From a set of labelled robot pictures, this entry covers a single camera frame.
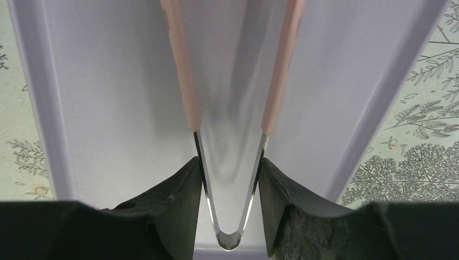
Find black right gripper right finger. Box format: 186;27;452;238
258;159;458;259

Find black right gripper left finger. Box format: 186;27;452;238
1;157;202;259

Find pink handled tongs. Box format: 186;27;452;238
160;0;306;251

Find lilac plastic tray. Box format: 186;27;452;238
8;1;449;259

